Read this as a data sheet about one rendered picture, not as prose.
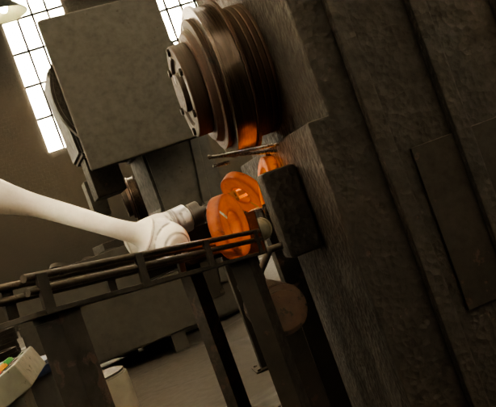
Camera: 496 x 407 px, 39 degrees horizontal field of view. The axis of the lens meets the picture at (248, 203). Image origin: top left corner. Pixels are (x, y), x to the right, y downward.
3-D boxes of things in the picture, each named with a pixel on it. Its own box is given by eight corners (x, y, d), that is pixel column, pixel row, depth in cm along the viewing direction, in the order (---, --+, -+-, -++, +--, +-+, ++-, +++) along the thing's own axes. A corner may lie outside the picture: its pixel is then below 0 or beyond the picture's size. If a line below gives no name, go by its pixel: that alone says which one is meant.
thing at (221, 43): (241, 159, 238) (194, 27, 237) (271, 139, 192) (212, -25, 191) (224, 165, 237) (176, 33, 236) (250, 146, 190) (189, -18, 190)
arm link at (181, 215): (181, 235, 211) (199, 227, 213) (168, 207, 212) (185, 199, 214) (176, 240, 220) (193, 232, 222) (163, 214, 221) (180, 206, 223)
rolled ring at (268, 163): (273, 176, 198) (284, 175, 199) (258, 145, 213) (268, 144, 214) (271, 230, 208) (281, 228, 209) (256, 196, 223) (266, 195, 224)
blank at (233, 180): (220, 187, 234) (216, 194, 232) (230, 162, 221) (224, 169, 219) (260, 212, 233) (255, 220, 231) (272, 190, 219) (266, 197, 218)
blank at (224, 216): (254, 266, 166) (241, 270, 167) (249, 209, 174) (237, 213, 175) (220, 241, 154) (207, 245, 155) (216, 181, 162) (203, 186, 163)
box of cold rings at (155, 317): (186, 328, 525) (149, 228, 525) (207, 340, 445) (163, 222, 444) (50, 383, 499) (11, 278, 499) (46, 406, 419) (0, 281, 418)
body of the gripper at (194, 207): (191, 230, 221) (217, 218, 224) (196, 224, 213) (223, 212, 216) (181, 208, 222) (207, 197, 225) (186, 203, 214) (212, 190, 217)
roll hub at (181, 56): (208, 138, 226) (177, 56, 226) (219, 123, 199) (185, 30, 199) (191, 144, 225) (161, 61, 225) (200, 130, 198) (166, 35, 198)
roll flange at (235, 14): (269, 149, 240) (221, 19, 239) (304, 127, 193) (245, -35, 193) (241, 159, 238) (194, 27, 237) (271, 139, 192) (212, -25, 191)
